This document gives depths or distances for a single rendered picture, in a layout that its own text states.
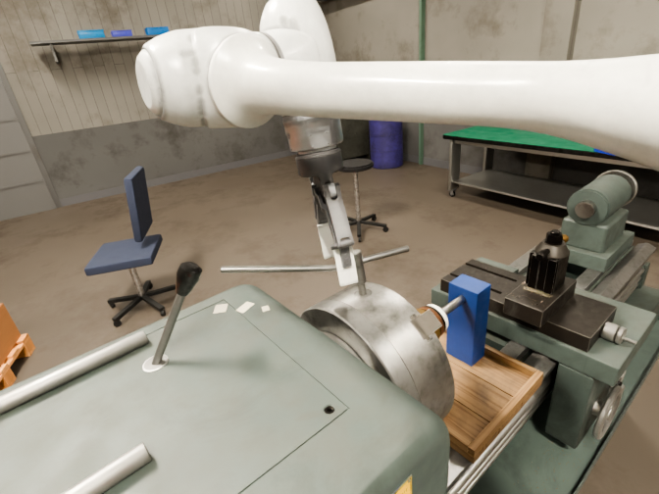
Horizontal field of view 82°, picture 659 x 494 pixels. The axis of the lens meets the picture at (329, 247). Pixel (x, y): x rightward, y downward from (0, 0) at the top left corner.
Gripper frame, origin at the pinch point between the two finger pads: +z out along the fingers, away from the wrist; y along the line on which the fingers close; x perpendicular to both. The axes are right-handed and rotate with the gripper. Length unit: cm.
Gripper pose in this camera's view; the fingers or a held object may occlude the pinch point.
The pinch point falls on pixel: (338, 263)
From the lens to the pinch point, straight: 68.3
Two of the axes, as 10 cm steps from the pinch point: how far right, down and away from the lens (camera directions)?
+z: 1.8, 9.2, 3.4
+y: 2.1, 3.0, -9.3
